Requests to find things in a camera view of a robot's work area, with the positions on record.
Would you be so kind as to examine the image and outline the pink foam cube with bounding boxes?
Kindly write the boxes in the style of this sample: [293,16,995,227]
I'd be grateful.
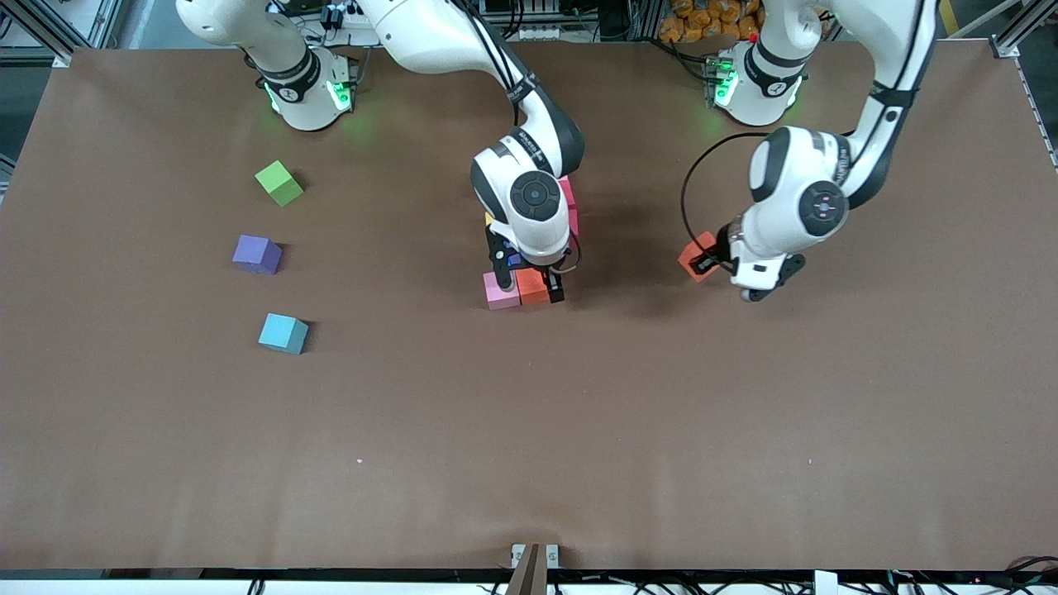
[484,273,522,311]

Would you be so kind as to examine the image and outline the brown paper table cover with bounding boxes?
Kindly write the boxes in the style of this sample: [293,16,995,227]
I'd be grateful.
[0,41,1058,571]

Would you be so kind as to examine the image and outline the bag of orange snacks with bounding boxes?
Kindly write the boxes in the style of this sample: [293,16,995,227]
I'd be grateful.
[659,0,765,44]

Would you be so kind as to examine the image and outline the black equipment rack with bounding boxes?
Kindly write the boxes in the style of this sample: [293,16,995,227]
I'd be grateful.
[488,0,600,42]

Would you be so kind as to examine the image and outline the blue foam cube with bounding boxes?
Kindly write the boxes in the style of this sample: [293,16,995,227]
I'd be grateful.
[258,313,310,355]

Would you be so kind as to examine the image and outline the green foam cube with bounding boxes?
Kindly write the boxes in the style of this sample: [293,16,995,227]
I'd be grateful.
[255,160,305,207]

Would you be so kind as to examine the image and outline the white power strip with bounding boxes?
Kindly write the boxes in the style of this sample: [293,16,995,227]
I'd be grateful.
[324,2,379,30]

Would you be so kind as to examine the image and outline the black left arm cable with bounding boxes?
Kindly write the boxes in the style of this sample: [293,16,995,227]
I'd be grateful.
[681,131,774,249]

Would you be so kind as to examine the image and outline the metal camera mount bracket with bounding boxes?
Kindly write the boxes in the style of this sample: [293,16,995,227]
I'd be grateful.
[506,543,561,595]

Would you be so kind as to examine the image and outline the aluminium frame profile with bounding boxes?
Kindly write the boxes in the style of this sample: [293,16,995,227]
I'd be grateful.
[0,0,75,67]
[988,0,1058,59]

